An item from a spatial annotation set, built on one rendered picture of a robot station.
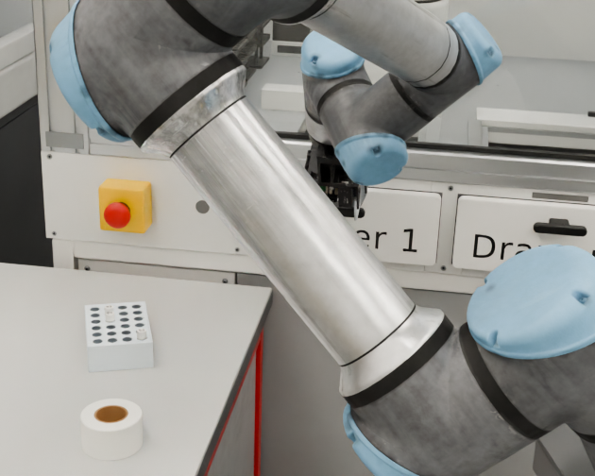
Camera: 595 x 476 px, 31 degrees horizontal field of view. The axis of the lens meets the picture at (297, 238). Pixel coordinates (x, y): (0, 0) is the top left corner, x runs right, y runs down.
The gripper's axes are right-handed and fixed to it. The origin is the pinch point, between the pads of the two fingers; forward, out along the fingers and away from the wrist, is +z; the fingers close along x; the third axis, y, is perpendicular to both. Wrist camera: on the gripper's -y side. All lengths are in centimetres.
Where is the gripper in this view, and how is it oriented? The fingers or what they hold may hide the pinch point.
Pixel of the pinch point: (341, 200)
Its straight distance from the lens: 155.6
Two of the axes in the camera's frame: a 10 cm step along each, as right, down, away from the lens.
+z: 0.6, 5.5, 8.3
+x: 9.9, 0.9, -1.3
